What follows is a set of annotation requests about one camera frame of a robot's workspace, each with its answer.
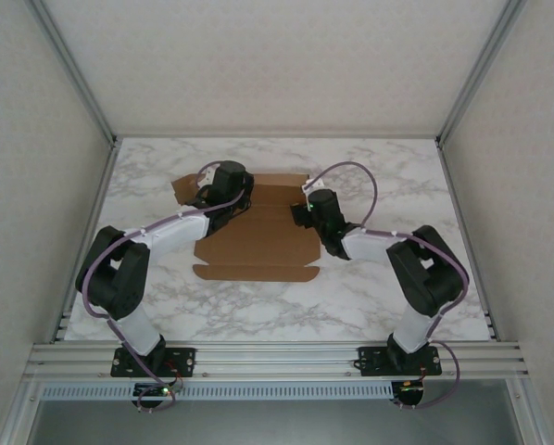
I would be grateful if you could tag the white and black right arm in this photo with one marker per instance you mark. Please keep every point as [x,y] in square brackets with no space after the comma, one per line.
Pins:
[420,287]

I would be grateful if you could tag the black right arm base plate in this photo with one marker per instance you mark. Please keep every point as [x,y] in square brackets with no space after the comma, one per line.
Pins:
[372,361]

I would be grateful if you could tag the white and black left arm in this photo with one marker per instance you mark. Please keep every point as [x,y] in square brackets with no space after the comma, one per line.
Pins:
[175,234]

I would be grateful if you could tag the aluminium table side rail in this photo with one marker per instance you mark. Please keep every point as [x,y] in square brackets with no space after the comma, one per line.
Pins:
[100,185]
[455,185]

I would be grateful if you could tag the aluminium mounting rail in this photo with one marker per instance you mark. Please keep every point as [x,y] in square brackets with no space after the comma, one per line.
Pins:
[277,361]

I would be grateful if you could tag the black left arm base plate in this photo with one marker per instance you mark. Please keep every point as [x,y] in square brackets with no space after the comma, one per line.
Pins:
[180,361]

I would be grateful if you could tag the brown cardboard paper box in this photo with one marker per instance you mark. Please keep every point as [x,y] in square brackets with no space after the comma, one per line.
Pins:
[258,241]

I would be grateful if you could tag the aluminium frame post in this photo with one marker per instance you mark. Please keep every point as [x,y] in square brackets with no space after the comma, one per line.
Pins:
[77,74]
[476,74]

